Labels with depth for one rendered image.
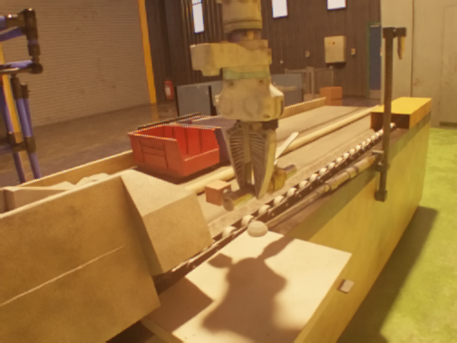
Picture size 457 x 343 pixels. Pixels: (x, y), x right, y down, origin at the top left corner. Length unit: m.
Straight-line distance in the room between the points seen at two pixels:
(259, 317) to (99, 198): 0.26
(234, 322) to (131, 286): 0.15
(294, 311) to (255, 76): 0.33
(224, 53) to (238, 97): 0.08
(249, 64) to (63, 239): 0.32
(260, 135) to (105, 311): 0.32
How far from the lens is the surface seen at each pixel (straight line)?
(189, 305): 0.49
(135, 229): 0.43
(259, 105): 0.45
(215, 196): 0.53
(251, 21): 0.47
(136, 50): 12.63
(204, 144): 1.23
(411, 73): 5.76
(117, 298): 0.44
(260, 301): 0.48
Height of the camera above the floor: 1.12
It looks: 19 degrees down
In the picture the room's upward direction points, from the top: 5 degrees counter-clockwise
